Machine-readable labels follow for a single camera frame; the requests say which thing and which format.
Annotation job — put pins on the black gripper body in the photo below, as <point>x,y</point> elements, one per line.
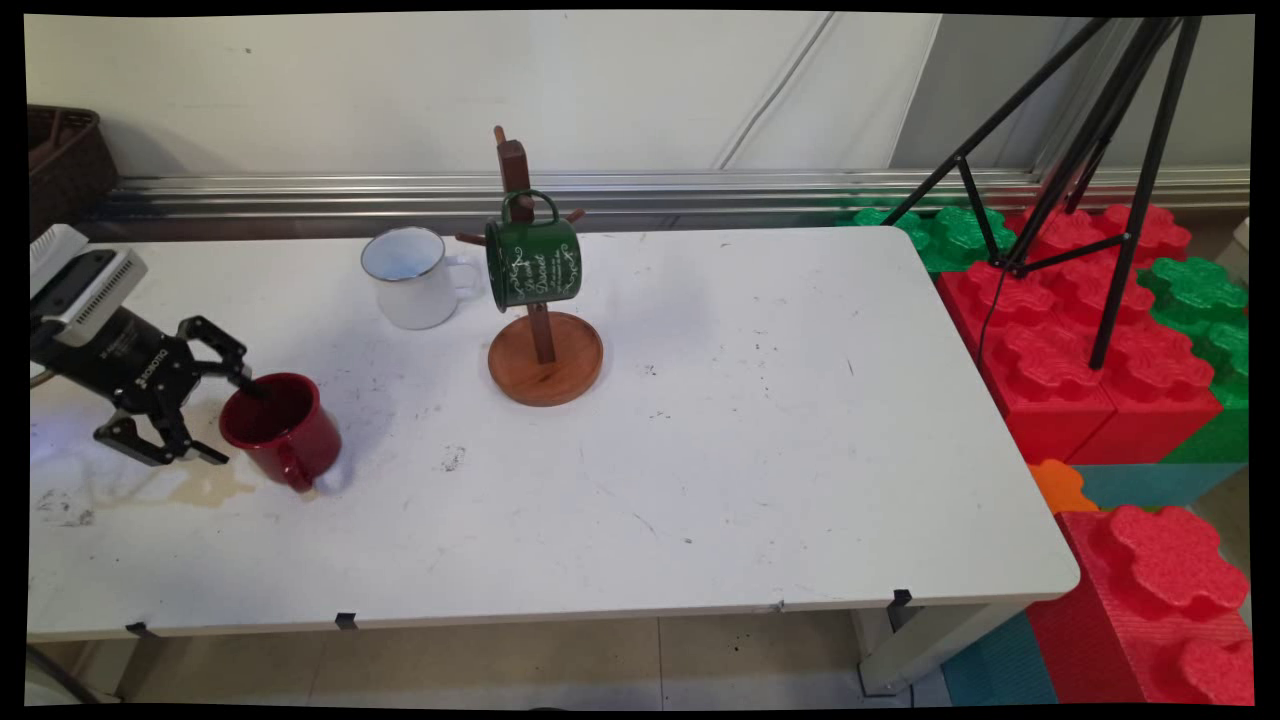
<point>120,365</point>

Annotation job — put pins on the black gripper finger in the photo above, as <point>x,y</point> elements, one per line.
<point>150,445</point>
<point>228,350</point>

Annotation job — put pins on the red enamel mug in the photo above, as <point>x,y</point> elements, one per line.
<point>300,440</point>

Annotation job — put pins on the dark brown wicker basket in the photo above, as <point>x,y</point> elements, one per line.
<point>65,165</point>

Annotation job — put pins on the wooden mug tree stand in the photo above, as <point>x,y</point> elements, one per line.
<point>545,365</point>

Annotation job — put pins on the green enamel mug white print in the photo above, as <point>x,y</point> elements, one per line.
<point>535,265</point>

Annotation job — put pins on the green foam building block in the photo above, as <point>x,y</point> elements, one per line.
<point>1210,300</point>
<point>960,235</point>

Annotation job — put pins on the white table leg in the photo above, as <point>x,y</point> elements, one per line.
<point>930,640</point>

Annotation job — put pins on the red foam building block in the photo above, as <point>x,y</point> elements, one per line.
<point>1160,395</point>
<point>1040,360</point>
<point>1160,590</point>

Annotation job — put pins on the orange foam piece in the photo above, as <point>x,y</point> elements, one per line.
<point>1058,485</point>

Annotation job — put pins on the teal foam mat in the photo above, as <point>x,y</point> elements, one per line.
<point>1150,485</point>

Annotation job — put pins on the black tripod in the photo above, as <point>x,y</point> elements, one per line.
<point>1150,172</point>

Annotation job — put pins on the white grey wrist camera box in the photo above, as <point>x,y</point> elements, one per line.
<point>85,285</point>

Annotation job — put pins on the aluminium wall rail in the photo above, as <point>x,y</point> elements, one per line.
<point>700,190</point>

